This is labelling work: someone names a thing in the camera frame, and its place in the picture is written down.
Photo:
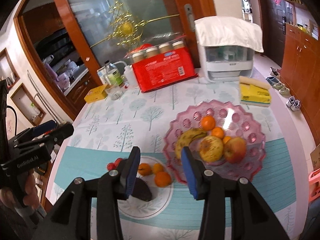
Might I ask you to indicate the gold door ornament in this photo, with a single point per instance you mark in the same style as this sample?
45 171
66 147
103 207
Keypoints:
126 29

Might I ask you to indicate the yellow small box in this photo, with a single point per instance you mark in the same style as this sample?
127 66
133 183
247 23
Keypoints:
96 94

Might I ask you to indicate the dark avocado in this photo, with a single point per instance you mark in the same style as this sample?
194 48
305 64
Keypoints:
141 191

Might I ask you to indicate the large orange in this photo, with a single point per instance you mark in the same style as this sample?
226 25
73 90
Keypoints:
163 179

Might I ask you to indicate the clear drinking glass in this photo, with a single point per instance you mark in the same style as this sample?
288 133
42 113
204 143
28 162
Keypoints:
113 91

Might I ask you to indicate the white squeeze bottle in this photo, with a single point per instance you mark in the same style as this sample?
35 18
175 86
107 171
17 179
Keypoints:
128 74

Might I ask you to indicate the yellow speckled pear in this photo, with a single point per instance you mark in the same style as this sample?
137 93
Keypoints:
211 149

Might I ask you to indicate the red lychee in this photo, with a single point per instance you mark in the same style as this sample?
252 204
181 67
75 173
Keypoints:
117 161
111 166

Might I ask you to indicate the pink glass fruit bowl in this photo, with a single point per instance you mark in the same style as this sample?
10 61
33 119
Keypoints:
235 122

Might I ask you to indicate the red apple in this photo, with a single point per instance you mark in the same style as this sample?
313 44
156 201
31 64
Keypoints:
235 150

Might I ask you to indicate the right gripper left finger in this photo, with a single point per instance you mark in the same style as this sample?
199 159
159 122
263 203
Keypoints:
70 217

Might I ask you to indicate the spotted yellow banana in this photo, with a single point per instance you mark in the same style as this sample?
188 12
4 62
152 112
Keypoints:
186 138

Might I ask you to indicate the clear plastic bottle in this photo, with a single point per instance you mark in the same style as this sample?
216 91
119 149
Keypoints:
113 74

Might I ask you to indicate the pair of children's shoes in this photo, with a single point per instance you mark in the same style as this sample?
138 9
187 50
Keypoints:
293 104

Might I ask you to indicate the wooden cabinet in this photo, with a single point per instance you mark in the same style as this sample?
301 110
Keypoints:
300 72

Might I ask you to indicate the white cloth cover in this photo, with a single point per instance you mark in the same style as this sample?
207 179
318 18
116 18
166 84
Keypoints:
217 31

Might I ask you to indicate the white countertop appliance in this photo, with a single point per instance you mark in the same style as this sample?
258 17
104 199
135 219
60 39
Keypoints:
225 63

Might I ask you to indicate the tree-patterned tablecloth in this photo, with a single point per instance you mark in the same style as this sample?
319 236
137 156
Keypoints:
107 130

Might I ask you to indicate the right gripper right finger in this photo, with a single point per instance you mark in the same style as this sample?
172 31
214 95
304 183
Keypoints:
252 218

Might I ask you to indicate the glass sliding door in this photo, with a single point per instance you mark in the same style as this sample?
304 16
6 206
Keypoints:
106 30

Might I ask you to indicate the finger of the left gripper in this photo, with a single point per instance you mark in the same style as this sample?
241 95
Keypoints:
31 133
56 136

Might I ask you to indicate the red snack package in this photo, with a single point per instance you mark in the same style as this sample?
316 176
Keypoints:
158 66

